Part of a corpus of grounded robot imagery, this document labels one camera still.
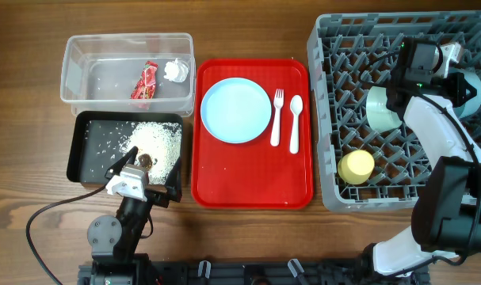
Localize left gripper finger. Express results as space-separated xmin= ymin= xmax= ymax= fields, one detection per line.
xmin=105 ymin=146 xmax=139 ymax=179
xmin=165 ymin=158 xmax=182 ymax=203

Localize light blue bowl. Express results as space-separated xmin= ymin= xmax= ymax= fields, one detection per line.
xmin=449 ymin=68 xmax=481 ymax=119

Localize rice and food scraps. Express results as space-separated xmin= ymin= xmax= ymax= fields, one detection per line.
xmin=85 ymin=120 xmax=183 ymax=185

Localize red snack wrapper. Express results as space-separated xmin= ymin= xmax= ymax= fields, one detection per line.
xmin=130 ymin=61 xmax=158 ymax=100

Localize green bowl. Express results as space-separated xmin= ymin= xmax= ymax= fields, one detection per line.
xmin=366 ymin=86 xmax=402 ymax=133

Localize light blue plate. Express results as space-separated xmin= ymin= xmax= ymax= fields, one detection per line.
xmin=200 ymin=78 xmax=272 ymax=144

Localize white tissue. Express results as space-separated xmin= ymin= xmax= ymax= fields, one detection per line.
xmin=163 ymin=59 xmax=189 ymax=83

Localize yellow cup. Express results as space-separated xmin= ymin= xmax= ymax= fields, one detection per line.
xmin=338 ymin=150 xmax=375 ymax=184

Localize white plastic fork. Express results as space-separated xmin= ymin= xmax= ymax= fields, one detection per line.
xmin=270 ymin=89 xmax=284 ymax=146

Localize white plastic spoon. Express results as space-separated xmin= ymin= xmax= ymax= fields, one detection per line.
xmin=289 ymin=95 xmax=303 ymax=154

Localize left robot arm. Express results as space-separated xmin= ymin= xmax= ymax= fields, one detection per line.
xmin=77 ymin=146 xmax=182 ymax=284

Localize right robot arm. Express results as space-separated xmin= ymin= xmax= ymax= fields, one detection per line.
xmin=366 ymin=37 xmax=481 ymax=279

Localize black waste tray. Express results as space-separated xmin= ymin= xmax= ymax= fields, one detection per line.
xmin=67 ymin=111 xmax=183 ymax=184

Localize grey dishwasher rack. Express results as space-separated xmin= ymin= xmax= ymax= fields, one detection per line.
xmin=307 ymin=10 xmax=481 ymax=212

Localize red serving tray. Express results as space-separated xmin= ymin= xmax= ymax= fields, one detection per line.
xmin=191 ymin=59 xmax=314 ymax=209

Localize clear plastic bin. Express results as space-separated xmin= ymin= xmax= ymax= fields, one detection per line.
xmin=60 ymin=32 xmax=197 ymax=116

